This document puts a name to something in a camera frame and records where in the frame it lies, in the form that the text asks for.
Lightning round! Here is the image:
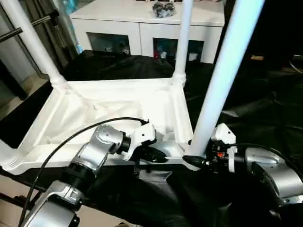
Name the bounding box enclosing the white plastic table top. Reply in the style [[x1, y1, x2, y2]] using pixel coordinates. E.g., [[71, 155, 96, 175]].
[[0, 77, 196, 175]]

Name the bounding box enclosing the white plastic table leg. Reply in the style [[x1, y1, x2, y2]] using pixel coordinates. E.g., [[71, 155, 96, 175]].
[[172, 0, 194, 87], [0, 140, 22, 172], [0, 0, 68, 91], [184, 0, 266, 164]]

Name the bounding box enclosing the black plastic mat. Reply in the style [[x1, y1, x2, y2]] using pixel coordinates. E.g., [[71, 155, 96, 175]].
[[0, 50, 303, 227]]

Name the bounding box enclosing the white cabinet with glass doors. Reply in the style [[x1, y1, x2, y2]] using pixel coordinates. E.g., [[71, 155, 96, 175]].
[[70, 0, 225, 62]]

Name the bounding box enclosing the black tripod stand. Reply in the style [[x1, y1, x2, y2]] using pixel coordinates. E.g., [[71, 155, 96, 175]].
[[0, 193, 36, 211]]

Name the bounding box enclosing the grey bundle on cabinet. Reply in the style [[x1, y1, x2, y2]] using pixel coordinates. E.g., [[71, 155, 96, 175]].
[[152, 1, 176, 18]]

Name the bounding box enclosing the black tall cabinet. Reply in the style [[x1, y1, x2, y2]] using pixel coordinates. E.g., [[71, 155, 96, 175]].
[[218, 0, 303, 71]]

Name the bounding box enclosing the grey curtain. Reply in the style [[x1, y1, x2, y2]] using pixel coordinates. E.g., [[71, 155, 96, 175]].
[[24, 0, 81, 60]]

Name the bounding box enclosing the grey metal pole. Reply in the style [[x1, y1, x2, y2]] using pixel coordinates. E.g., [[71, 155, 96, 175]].
[[0, 12, 60, 42]]

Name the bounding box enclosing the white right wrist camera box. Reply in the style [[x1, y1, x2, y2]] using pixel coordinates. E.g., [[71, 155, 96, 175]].
[[211, 123, 237, 174]]

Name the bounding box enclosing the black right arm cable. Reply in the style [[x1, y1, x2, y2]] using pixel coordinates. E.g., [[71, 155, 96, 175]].
[[228, 143, 303, 180]]

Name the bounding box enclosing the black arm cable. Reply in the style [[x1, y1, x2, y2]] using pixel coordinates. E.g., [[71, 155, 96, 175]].
[[18, 117, 149, 227], [228, 143, 303, 180]]

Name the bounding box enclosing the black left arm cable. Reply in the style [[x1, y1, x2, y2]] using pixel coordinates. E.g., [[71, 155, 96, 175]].
[[18, 117, 149, 227]]

